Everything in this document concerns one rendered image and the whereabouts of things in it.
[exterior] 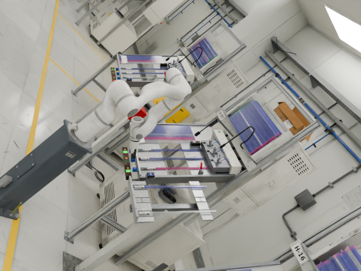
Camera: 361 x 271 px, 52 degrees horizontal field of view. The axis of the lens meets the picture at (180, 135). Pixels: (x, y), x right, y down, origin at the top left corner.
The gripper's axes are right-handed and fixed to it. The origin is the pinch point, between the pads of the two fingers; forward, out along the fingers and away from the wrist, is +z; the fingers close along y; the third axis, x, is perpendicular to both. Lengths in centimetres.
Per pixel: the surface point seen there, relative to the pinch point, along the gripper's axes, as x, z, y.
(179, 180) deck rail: 31.3, 6.5, 21.0
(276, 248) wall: 160, 123, -3
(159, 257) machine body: 28, 91, 21
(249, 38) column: 211, 3, -294
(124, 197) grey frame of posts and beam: -7.5, 16.7, 24.9
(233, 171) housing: 72, 0, 19
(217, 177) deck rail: 59, 4, 21
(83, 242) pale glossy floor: -34, 68, 20
